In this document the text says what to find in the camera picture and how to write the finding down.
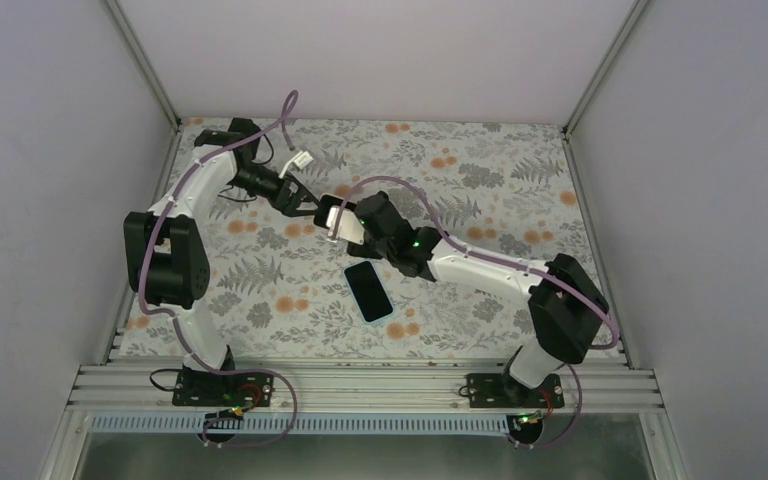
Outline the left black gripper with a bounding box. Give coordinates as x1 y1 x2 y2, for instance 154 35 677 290
229 163 326 218

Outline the black phone from beige case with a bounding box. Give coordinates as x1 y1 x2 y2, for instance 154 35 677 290
314 194 360 231

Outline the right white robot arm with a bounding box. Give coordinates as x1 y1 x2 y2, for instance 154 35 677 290
327 192 617 407

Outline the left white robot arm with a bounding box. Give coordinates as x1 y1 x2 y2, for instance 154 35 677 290
123 118 320 405

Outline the floral patterned table mat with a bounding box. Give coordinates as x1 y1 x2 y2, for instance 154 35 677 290
118 117 624 362

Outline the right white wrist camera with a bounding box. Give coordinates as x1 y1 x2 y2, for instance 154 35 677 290
325 205 365 245

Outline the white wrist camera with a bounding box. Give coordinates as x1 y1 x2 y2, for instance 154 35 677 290
279 150 313 178
325 205 365 245

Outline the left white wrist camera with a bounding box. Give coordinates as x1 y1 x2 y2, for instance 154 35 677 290
279 150 313 178

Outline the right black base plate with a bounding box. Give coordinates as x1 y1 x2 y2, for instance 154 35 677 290
457 373 565 409

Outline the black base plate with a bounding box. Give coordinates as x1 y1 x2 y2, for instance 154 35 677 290
457 373 565 409
171 367 275 409

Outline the slotted grey cable duct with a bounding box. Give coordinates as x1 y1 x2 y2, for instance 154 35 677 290
89 412 512 436

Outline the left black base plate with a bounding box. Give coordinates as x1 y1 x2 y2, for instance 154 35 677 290
171 367 275 409

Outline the aluminium rail frame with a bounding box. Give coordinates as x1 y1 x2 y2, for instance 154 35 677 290
67 357 665 414

